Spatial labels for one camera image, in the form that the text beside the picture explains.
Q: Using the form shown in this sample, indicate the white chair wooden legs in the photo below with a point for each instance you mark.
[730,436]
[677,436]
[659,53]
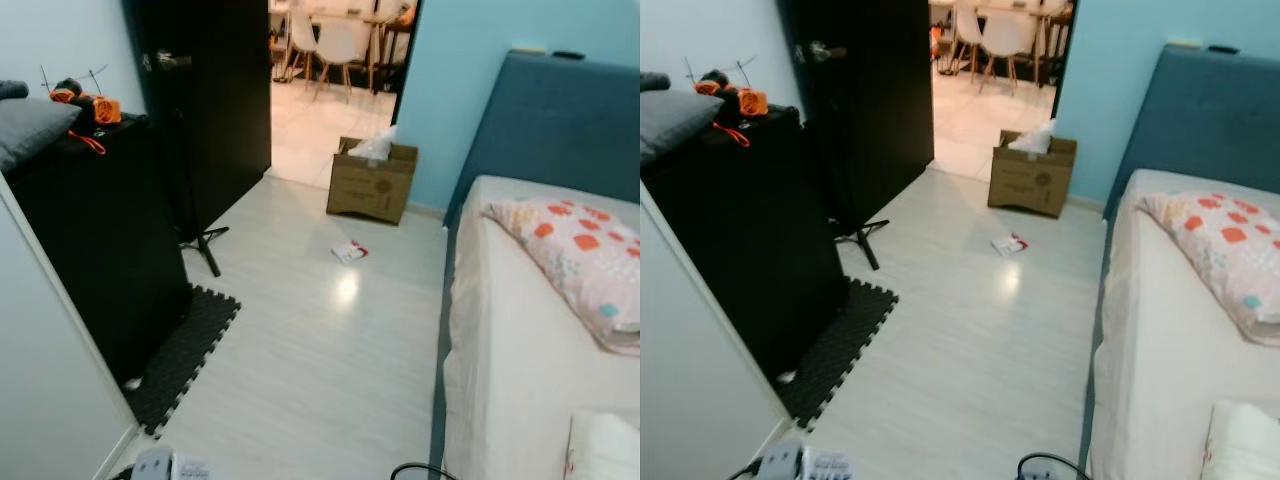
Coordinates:
[340,45]
[966,30]
[1003,40]
[302,35]

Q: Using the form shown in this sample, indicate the orange black device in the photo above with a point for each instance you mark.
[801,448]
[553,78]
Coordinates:
[752,103]
[103,110]

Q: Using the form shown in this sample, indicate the mattress with cream sheet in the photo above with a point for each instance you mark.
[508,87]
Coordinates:
[1160,350]
[510,350]

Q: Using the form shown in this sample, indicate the white wardrobe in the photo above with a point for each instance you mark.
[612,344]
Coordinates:
[40,385]
[685,390]

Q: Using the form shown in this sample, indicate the black door frame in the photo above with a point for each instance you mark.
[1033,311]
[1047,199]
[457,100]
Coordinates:
[405,60]
[1062,55]

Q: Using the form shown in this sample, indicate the black foam floor mat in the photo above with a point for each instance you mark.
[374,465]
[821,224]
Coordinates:
[185,350]
[840,345]

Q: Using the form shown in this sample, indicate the black room door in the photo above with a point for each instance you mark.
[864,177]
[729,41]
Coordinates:
[210,120]
[870,110]

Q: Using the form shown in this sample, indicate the white remote control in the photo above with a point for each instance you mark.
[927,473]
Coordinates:
[1183,45]
[529,51]

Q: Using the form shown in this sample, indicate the black tripod stand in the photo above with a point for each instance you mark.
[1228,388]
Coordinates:
[207,250]
[866,243]

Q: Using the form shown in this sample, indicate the pink pillow with orange patches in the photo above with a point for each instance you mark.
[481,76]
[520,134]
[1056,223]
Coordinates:
[580,250]
[1220,245]

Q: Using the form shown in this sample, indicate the wooden dining table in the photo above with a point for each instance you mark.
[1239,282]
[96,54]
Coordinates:
[377,60]
[1037,50]

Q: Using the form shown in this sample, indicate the blue upholstered headboard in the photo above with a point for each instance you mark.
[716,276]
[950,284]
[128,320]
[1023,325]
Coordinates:
[550,130]
[1200,130]

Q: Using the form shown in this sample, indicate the black remote control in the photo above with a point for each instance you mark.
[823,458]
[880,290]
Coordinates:
[1223,49]
[568,54]

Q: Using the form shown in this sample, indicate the grey cushion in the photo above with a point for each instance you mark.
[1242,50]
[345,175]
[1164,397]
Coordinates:
[30,125]
[675,120]

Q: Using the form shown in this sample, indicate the dark blue bed base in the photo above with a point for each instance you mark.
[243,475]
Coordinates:
[438,400]
[1092,400]

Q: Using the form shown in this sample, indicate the small red white packet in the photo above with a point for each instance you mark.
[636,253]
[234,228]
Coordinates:
[350,252]
[1008,245]

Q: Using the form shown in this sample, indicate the black cabinet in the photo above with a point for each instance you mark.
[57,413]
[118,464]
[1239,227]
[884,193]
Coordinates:
[750,245]
[100,250]

